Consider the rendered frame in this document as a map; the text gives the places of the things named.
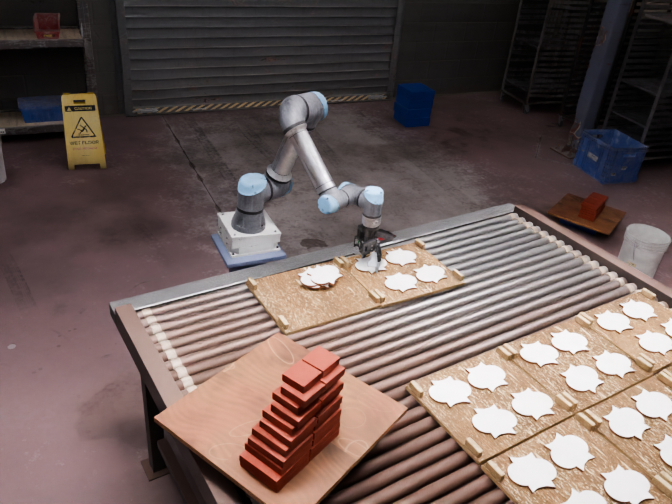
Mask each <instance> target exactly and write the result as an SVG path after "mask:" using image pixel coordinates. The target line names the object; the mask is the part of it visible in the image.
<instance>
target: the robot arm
mask: <svg viewBox="0 0 672 504"><path fill-rule="evenodd" d="M327 113H328V105H327V101H326V99H325V98H324V96H323V95H322V94H321V93H319V92H307V93H302V94H297V95H291V96H288V97H287V98H285V99H284V100H283V101H282V103H281V105H280V107H279V113H278V115H279V123H280V126H281V129H282V131H283V133H284V135H285V136H284V138H283V141H282V143H281V145H280V148H279V150H278V152H277V154H276V157H275V159H274V161H273V163H272V164H269V165H268V166H267V169H266V171H265V173H264V174H263V175H262V174H259V173H248V174H245V175H243V176H242V177H241V178H240V179H239V184H238V194H237V207H236V211H235V213H234V215H233V217H232V220H231V227H232V228H233V229H234V230H236V231H237V232H240V233H244V234H258V233H261V232H263V231H264V230H265V226H266V221H265V217H264V213H263V208H264V202H267V201H270V200H272V199H275V198H278V197H282V196H284V195H286V194H287V193H289V192H290V190H291V189H292V186H293V182H292V180H293V179H292V174H291V170H292V168H293V165H294V163H295V161H296V159H297V157H298V156H299V158H300V160H301V162H302V164H303V166H304V168H305V169H306V171H307V173H308V175H309V177H310V179H311V181H312V183H313V185H314V187H315V189H316V191H317V193H318V194H319V197H320V198H319V199H318V208H319V209H320V211H321V212H322V213H324V214H331V213H335V212H337V211H339V210H341V209H343V208H346V207H348V206H350V205H356V206H358V207H361V208H363V213H362V224H361V225H358V229H357V235H356V236H354V247H356V246H357V247H358V250H356V251H355V252H354V254H361V259H362V258H365V257H366V254H370V252H372V253H371V259H370V260H369V261H368V262H367V266H368V267H375V271H376V273H378V270H379V267H380V263H381V248H380V241H379V239H378V238H383V239H386V240H389V241H392V240H393V238H394V237H395V236H394V235H393V234H392V233H391V232H390V231H386V230H383V229H379V228H380V223H381V214H382V206H383V201H384V199H383V194H384V193H383V190H382V189H381V188H379V187H375V186H369V187H367V188H366V189H364V188H361V187H359V186H357V185H355V184H353V183H349V182H343V183H342V184H341V185H340V186H339V188H338V189H337V187H336V185H335V183H334V181H333V179H332V177H331V175H330V174H329V172H328V170H327V168H326V166H325V164H324V162H323V160H322V158H321V156H320V154H319V152H318V150H317V148H316V146H315V145H314V143H313V141H312V139H311V137H310V135H309V132H311V131H313V130H314V129H315V127H316V125H317V123H318V121H319V120H323V119H324V118H325V117H326V116H327ZM355 239H358V243H357V244H355ZM373 251H375V252H373Z"/></svg>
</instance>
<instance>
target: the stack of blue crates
mask: <svg viewBox="0 0 672 504"><path fill-rule="evenodd" d="M434 95H435V91H434V90H433V89H431V88H429V87H427V86H426V85H424V84H422V83H407V84H398V87H397V95H396V101H397V102H394V109H393V110H394V117H393V118H394V119H395V120H396V121H398V122H399V123H400V124H402V125H403V126H404V127H420V126H429V123H430V114H431V108H432V105H433V100H434Z"/></svg>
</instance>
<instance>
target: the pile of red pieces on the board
mask: <svg viewBox="0 0 672 504"><path fill-rule="evenodd" d="M339 361H340V357H338V356H337V355H335V354H333V353H331V352H329V351H328V350H326V349H324V348H322V347H320V346H318V347H317V348H315V349H314V350H313V351H311V352H310V353H309V354H308V355H306V356H305V357H304V358H303V359H302V360H299V361H298V362H297V363H296V364H294V365H293V366H292V367H290V368H289V369H288V370H287V371H285V372H284V373H283V374H282V381H283V382H285V383H283V384H282V385H281V386H279V387H278V388H277V389H276V390H274V391H273V392H272V399H273V400H274V401H273V402H272V403H270V404H269V405H268V406H266V407H265V408H264V409H263V410H262V416H263V418H262V419H260V422H258V423H257V424H256V425H255V426H253V427H252V434H251V435H250V436H249V437H248V441H246V442H245V451H243V452H242V453H241V454H240V455H239V461H240V466H241V467H243V468H244V469H245V470H247V471H248V472H249V473H251V474H252V475H253V476H255V477H256V478H257V479H258V480H260V481H261V482H262V483H264V484H265V485H266V486H268V487H269V488H270V489H272V490H273V491H274V492H276V493H278V492H279V491H280V490H281V489H282V488H283V487H284V486H285V485H286V484H287V483H288V482H289V481H290V480H291V479H292V478H293V477H295V476H296V475H297V474H298V473H299V472H300V471H301V470H302V469H303V468H304V467H305V466H306V465H307V464H308V463H309V461H311V460H312V459H313V458H314V457H315V456H317V455H318V454H319V453H320V452H321V451H322V450H323V449H324V448H325V447H326V446H327V445H328V444H329V443H330V442H331V441H332V440H334V439H335V438H336V437H337V436H338V435H339V428H340V415H341V410H342V409H341V408H340V404H341V403H342V398H343V396H342V395H340V391H341V390H342V389H343V386H344V382H342V381H341V380H339V379H340V378H341V377H342V376H344V374H345V368H344V367H342V366H341V365H339Z"/></svg>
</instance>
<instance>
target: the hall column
mask: <svg viewBox="0 0 672 504"><path fill-rule="evenodd" d="M631 2H632V0H608V1H607V4H606V8H605V11H604V15H603V18H602V21H601V25H600V29H599V32H598V36H597V39H596V42H595V45H594V49H593V52H592V56H591V59H590V62H589V66H588V69H587V73H586V76H585V80H584V83H583V86H582V90H581V93H580V97H579V100H578V104H577V108H576V117H575V121H574V123H573V126H572V128H571V130H570V132H569V138H568V142H567V143H566V145H565V146H559V145H560V144H559V143H558V144H557V146H556V147H550V150H552V151H554V152H556V153H557V154H559V155H561V156H563V157H564V158H566V159H568V160H571V159H574V158H575V157H576V153H577V150H578V146H579V142H580V140H581V139H580V138H581V136H582V135H581V134H582V132H583V130H587V129H592V128H593V124H594V121H595V118H596V115H597V111H598V108H599V105H600V102H601V99H602V95H603V92H604V89H605V86H606V83H607V79H608V76H609V73H610V70H611V66H612V63H613V60H614V57H615V54H616V50H617V47H618V44H619V41H620V38H621V34H622V31H623V28H624V25H625V21H626V18H627V15H628V12H629V9H630V5H631Z"/></svg>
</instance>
